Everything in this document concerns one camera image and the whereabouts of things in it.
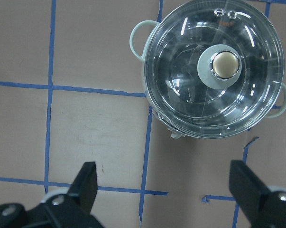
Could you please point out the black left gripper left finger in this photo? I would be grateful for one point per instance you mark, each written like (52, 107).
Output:
(58, 209)

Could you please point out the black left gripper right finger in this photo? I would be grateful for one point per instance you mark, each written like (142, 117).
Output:
(263, 206)

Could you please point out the pale green steel pot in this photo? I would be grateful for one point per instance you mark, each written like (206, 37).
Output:
(138, 38)

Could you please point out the glass pot lid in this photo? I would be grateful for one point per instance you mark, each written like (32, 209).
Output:
(214, 69)

